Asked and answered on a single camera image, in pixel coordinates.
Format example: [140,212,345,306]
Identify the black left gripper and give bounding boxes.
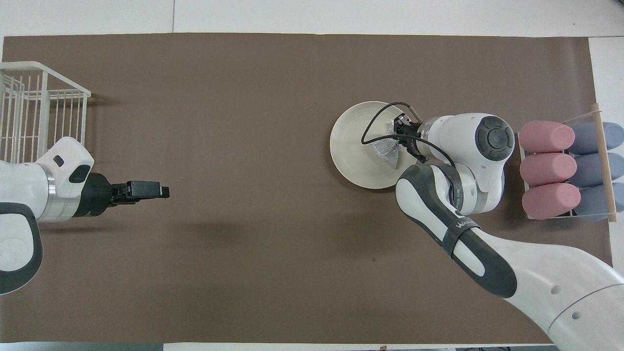
[73,173,171,218]

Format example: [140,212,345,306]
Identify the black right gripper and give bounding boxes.
[392,113,425,147]

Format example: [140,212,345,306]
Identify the cream round plate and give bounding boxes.
[330,101,420,190]

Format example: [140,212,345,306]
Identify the brown paper table mat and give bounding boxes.
[0,32,616,344]

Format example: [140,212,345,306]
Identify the pink foam cylinder top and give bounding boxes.
[518,120,576,153]

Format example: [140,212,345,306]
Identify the pink foam cylinder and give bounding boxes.
[518,120,576,153]
[522,183,582,220]
[519,153,578,186]

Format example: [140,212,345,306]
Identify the pink foam cylinder middle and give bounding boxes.
[519,153,578,186]

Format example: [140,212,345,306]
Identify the pink foam cylinder bottom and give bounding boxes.
[522,183,582,220]

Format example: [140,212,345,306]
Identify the blue foam cylinder top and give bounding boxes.
[568,122,624,156]

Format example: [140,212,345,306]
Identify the blue foam cylinder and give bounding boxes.
[575,182,624,222]
[569,153,624,188]
[568,122,624,156]

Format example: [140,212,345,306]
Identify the blue foam cylinder middle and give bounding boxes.
[569,153,624,188]

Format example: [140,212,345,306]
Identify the white cup rack wooden rod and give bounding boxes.
[517,103,619,223]

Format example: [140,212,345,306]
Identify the blue foam cylinder bottom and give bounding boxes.
[575,182,624,222]

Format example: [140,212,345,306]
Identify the white wire dish rack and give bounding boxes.
[0,61,92,164]

